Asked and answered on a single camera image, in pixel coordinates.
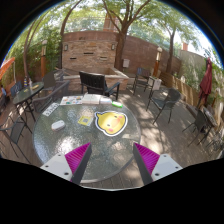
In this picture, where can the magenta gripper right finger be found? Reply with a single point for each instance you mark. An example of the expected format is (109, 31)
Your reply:
(146, 160)

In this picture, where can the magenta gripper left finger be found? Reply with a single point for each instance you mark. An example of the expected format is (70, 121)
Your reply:
(77, 160)

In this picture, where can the white computer mouse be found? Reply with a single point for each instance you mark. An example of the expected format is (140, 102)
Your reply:
(58, 125)

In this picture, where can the yellow square card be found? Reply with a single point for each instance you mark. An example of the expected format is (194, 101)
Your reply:
(85, 120)

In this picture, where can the round glass table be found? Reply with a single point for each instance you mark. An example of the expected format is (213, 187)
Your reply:
(109, 156)

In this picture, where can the white book stack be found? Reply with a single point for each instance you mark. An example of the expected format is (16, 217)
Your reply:
(91, 99)

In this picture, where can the green white small object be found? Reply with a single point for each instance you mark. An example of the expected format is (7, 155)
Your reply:
(117, 104)

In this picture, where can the grey metal chair left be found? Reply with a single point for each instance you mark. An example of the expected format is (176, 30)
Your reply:
(12, 129)

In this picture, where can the black slatted chair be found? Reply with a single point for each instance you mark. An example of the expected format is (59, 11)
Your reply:
(96, 84)

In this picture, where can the dark round side table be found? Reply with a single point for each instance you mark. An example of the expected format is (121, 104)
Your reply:
(24, 97)

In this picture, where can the folded maroon patio umbrella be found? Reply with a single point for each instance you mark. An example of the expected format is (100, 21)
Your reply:
(206, 83)

